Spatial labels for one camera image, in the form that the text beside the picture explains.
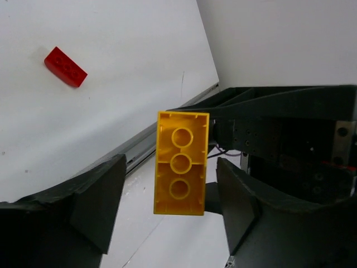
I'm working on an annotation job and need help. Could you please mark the aluminium frame rail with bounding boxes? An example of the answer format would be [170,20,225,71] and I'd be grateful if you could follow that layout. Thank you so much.
[119,84,219,176]

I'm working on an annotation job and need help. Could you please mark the yellow lego brick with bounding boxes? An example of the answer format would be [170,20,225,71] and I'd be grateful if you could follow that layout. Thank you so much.
[153,111,210,216]

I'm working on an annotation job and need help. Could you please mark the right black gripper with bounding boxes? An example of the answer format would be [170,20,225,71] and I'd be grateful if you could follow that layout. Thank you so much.
[177,85,356,204]

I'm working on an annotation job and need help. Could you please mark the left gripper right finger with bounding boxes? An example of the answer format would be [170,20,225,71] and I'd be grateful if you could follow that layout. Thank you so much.
[216,158,356,267]

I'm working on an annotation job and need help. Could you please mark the red lego brick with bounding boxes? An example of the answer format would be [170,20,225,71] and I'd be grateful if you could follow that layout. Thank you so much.
[44,46,88,88]

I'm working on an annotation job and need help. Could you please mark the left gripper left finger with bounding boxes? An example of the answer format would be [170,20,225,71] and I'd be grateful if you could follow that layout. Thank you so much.
[1,155,126,267]

